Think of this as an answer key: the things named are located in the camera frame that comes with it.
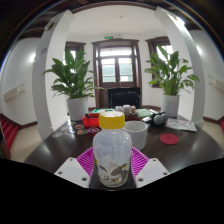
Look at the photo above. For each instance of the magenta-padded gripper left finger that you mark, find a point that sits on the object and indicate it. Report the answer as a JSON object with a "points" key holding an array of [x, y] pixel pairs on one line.
{"points": [[71, 171]]}

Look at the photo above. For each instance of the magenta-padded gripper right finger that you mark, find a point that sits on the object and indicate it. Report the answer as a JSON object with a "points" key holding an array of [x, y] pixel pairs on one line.
{"points": [[151, 171]]}

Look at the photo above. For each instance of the clear bottle with yellow cap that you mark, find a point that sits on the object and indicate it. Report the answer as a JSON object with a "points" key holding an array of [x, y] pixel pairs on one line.
{"points": [[112, 153]]}

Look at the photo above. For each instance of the flat round red coaster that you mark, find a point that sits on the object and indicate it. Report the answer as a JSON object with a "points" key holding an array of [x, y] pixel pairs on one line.
{"points": [[169, 139]]}

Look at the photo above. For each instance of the white speckled mug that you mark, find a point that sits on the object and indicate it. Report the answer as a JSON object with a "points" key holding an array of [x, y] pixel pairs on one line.
{"points": [[138, 135]]}

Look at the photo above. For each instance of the orange round sticker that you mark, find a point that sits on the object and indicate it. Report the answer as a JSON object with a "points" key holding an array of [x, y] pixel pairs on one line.
{"points": [[79, 126]]}

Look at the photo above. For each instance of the purple round sticker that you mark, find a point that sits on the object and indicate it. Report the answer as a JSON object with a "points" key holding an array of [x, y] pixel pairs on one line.
{"points": [[94, 130]]}

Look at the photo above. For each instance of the red plastic box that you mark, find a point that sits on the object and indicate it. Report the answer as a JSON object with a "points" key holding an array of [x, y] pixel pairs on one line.
{"points": [[90, 121]]}

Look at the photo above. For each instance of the printed white leaflet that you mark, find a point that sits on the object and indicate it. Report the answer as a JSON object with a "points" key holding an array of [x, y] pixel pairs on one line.
{"points": [[181, 124]]}

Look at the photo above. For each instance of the green flat pad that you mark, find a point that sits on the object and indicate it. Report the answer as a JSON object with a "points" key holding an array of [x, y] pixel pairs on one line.
{"points": [[144, 113]]}

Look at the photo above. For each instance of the green plant in white pot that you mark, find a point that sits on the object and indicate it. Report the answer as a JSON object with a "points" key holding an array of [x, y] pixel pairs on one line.
{"points": [[170, 105], [77, 108]]}

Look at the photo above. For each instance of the small white cup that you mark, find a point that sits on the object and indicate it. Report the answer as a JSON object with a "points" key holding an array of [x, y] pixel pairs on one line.
{"points": [[126, 108], [119, 108]]}

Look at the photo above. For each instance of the green flat box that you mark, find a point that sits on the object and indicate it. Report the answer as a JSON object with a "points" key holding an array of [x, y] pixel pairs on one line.
{"points": [[102, 110]]}

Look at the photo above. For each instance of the black chair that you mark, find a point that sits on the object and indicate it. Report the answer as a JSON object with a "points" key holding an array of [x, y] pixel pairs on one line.
{"points": [[124, 98]]}

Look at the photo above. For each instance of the dark wooden double door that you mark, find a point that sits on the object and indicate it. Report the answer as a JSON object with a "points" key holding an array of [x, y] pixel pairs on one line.
{"points": [[116, 66]]}

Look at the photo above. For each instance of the dark-framed window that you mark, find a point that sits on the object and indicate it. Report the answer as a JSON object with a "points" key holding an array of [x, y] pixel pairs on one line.
{"points": [[166, 48], [71, 53]]}

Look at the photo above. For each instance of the green exit sign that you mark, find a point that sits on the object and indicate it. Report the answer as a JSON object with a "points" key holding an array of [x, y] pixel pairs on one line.
{"points": [[108, 37]]}

